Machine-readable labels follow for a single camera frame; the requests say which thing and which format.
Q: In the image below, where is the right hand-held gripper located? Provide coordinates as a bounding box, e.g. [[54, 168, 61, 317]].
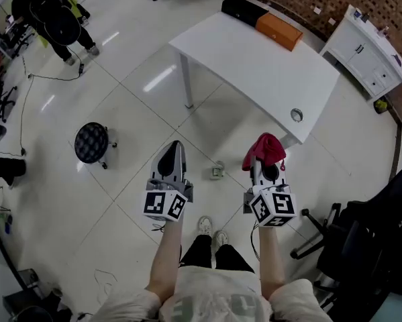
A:
[[243, 158, 299, 229]]

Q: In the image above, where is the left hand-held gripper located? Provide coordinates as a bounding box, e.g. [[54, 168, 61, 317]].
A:
[[142, 140, 195, 222]]

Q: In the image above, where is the red cleaning cloth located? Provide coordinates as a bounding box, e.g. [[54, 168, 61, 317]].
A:
[[242, 132, 288, 172]]

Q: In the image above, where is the person's left forearm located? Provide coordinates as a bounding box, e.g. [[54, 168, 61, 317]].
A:
[[146, 219, 184, 303]]

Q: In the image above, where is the person's right forearm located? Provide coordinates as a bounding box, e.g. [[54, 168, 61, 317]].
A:
[[258, 225, 286, 300]]

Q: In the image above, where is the person's white left shoe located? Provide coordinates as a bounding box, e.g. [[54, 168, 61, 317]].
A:
[[197, 215, 213, 237]]

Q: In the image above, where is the person's white shoe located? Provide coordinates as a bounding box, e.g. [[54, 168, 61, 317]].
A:
[[197, 215, 213, 237], [213, 230, 229, 251]]

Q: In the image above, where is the person's white right shoe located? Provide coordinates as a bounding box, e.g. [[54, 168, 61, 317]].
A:
[[213, 230, 229, 251]]

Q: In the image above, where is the person's left leg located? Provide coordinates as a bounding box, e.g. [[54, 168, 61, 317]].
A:
[[180, 235, 212, 268]]

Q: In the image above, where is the person's leg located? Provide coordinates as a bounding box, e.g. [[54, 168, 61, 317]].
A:
[[214, 245, 255, 274], [180, 235, 212, 268]]

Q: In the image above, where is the black round stool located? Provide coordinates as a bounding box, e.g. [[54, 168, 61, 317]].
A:
[[74, 121, 118, 170]]

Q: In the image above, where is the person's right leg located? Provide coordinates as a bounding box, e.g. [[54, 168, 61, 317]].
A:
[[214, 245, 255, 274]]

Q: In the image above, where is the black office chair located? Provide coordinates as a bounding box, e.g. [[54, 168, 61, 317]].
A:
[[289, 166, 402, 315]]

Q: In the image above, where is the white table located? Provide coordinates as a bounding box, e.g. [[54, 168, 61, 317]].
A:
[[168, 11, 341, 149]]

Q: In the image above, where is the person's torso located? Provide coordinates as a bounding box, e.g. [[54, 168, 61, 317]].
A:
[[93, 265, 332, 322]]

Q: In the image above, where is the orange box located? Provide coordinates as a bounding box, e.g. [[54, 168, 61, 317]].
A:
[[255, 13, 304, 52]]

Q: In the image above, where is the white cabinet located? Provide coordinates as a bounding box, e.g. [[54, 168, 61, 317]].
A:
[[319, 4, 402, 103]]

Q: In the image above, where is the black box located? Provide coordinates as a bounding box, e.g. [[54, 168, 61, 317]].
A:
[[221, 0, 269, 28]]

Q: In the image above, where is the black floor cable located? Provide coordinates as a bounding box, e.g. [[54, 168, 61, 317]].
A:
[[19, 62, 85, 156]]

